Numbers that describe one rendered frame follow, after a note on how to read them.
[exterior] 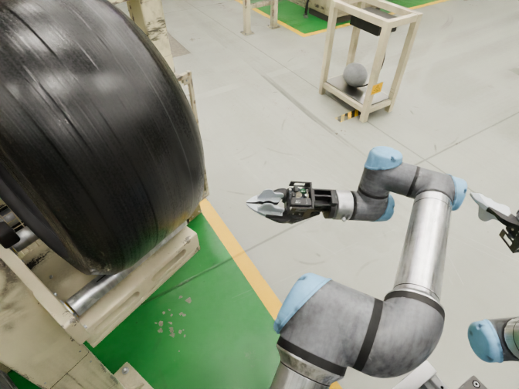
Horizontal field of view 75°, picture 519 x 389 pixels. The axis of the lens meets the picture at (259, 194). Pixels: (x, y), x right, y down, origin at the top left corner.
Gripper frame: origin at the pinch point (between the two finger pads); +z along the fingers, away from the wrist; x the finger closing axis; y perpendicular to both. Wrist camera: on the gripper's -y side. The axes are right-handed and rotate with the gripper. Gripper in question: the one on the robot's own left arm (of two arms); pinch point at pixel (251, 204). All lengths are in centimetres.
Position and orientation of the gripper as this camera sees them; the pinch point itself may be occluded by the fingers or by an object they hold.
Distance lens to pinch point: 84.1
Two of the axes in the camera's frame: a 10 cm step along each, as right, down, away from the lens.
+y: 1.4, -4.2, -9.0
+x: 0.1, 9.1, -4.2
